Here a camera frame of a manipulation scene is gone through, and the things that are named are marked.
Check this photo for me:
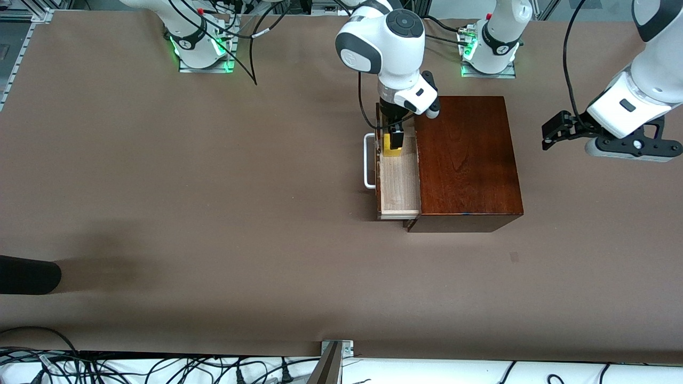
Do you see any wooden drawer with white handle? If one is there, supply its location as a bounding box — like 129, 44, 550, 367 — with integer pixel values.
364, 104, 422, 220

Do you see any dark wooden cabinet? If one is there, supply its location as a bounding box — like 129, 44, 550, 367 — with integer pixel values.
407, 96, 525, 233

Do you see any brown table cover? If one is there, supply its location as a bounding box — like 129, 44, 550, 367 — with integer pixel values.
0, 10, 683, 364

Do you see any black cylinder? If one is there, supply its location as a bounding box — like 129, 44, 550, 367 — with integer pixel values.
0, 255, 62, 295

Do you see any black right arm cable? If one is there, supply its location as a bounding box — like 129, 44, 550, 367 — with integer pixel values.
168, 0, 406, 131

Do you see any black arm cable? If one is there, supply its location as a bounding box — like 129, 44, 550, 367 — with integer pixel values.
168, 0, 406, 131
563, 0, 587, 126

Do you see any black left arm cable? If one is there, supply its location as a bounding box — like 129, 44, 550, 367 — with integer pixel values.
563, 0, 587, 126

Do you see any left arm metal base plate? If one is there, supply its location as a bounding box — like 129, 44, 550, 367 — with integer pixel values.
461, 24, 517, 79

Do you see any thin black table cable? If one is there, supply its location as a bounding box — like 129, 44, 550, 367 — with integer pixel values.
424, 16, 473, 44

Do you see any aluminium frame structure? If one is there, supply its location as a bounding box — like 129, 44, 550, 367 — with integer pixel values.
269, 0, 433, 21

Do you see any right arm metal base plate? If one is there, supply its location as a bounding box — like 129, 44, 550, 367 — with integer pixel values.
178, 15, 239, 74

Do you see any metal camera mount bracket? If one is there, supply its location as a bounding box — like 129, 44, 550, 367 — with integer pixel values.
307, 340, 354, 384

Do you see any aluminium frame rail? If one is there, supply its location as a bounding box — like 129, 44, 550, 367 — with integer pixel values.
0, 8, 54, 113

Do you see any black looped floor cable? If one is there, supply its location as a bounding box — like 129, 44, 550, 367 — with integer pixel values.
0, 326, 81, 369

